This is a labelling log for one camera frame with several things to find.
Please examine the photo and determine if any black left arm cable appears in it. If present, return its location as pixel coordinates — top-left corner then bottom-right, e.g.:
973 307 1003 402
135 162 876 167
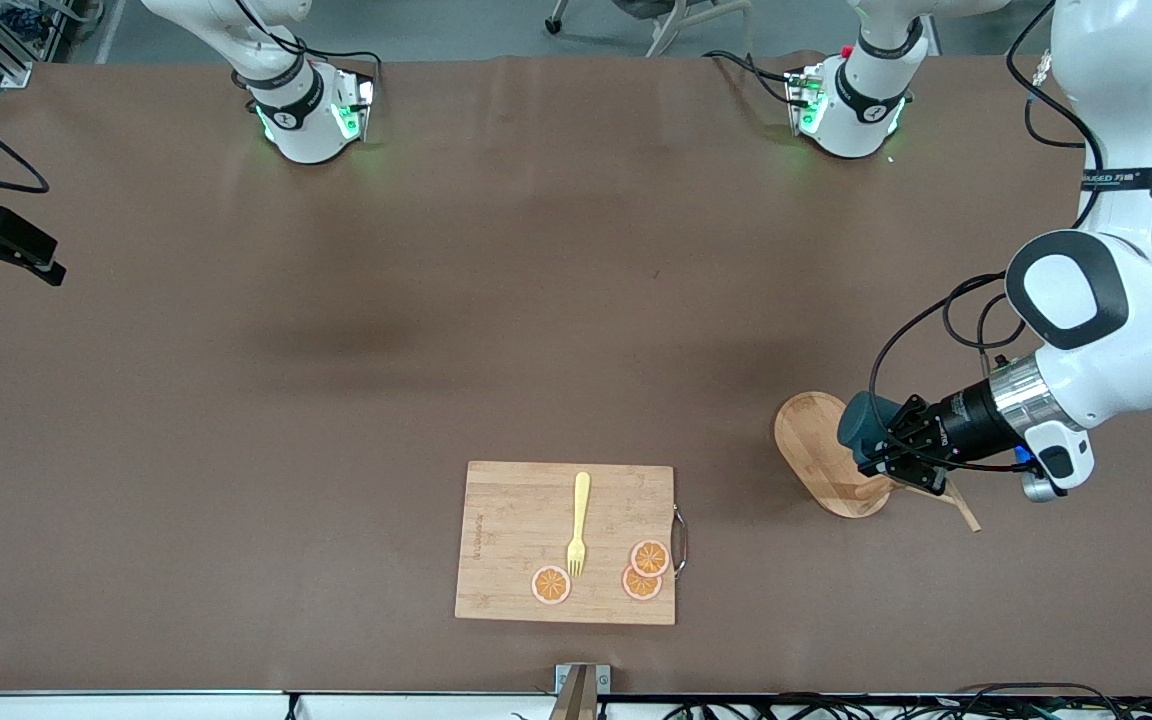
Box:
868 0 1107 471

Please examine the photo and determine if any black base cable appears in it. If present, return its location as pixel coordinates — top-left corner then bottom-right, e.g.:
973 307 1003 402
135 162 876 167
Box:
704 50 809 107

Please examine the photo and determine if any black cable bundle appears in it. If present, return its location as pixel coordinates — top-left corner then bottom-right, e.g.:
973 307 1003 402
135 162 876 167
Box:
511 683 1152 720

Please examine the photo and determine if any office chair base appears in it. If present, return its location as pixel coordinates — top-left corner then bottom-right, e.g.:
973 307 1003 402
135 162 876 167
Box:
544 0 757 58

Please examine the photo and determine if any white table edge rail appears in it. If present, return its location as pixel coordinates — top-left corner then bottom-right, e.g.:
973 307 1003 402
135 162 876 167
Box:
0 690 1152 720

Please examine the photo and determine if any yellow plastic fork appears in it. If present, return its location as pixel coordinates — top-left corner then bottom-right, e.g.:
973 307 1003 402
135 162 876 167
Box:
566 472 592 579

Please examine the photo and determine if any bamboo cutting board metal handle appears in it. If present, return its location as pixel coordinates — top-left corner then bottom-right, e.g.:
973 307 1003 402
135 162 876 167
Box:
454 460 689 627

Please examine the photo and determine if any teal ribbed cup yellow inside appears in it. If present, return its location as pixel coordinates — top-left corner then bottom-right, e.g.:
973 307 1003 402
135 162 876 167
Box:
836 390 907 463

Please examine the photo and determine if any wooden cup rack with pegs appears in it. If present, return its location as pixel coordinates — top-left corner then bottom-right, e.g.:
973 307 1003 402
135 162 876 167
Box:
773 391 982 534

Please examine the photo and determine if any aluminium profile bracket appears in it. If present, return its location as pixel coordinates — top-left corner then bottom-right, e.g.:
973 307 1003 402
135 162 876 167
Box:
548 663 612 720

